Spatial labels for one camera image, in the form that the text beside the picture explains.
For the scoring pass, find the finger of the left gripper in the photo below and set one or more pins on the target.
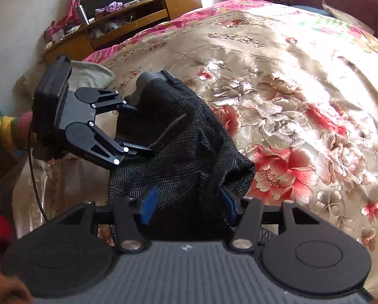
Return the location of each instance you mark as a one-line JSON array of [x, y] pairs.
[[92, 144], [84, 104]]

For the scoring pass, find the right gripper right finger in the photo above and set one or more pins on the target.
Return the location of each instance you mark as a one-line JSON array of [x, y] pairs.
[[296, 250]]

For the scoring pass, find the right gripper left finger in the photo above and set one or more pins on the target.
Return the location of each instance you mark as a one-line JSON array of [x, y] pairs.
[[72, 252]]

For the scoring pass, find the dark grey plaid pants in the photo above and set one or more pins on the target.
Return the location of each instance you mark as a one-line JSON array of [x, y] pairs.
[[189, 157]]

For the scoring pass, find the striped colourful sleeve forearm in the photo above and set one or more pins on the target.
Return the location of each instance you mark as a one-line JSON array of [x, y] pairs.
[[14, 132]]

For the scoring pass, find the grey green cloth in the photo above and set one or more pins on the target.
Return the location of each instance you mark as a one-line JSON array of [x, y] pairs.
[[92, 75]]

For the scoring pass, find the wooden desk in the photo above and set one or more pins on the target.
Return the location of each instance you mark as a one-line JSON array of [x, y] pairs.
[[118, 26]]

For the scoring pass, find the floral satin bedspread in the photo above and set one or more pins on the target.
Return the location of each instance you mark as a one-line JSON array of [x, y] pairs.
[[298, 95]]

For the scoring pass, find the beige cloth on bench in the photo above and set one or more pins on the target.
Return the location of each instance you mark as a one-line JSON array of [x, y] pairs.
[[347, 18]]

